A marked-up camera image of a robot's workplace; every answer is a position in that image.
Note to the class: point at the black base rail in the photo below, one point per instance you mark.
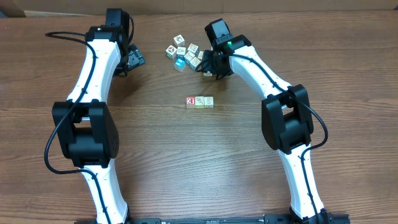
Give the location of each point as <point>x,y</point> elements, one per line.
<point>266,219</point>

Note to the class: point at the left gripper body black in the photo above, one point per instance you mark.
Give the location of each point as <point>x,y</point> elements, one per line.
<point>132,59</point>

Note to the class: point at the white block orange side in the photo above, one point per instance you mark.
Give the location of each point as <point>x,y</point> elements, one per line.
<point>207,74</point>

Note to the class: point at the white block green side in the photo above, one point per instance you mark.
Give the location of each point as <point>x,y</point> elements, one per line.
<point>200,55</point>

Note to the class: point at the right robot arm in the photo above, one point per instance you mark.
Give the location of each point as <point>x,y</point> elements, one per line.
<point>286,115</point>

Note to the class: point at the left red circle block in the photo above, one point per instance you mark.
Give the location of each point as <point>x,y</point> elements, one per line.
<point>171,51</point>

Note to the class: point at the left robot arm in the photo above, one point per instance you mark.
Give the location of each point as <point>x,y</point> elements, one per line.
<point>84,126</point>

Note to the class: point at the white block blue print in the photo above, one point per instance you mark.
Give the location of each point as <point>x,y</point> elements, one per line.
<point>181,51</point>

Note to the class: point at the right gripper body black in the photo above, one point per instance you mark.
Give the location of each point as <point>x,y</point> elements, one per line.
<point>211,64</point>

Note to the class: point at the top red picture block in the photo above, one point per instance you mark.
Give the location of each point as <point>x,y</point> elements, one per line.
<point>179,41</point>

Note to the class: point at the blue-sided block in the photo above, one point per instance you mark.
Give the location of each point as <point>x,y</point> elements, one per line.
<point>179,65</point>

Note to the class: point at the green letter R block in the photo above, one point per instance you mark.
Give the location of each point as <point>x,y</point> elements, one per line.
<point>208,102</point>

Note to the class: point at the white block lower left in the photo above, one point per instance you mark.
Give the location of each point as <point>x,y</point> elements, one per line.
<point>194,63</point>

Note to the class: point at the red number three block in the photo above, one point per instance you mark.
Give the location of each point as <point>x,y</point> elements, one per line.
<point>190,102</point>

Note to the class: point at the white block centre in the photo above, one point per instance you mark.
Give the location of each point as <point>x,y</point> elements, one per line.
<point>188,56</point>

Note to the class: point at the yellow-sided block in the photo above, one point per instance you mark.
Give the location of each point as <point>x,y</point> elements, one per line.
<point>199,102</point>

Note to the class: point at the green print block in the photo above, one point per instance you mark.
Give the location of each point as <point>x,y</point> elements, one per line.
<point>193,49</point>

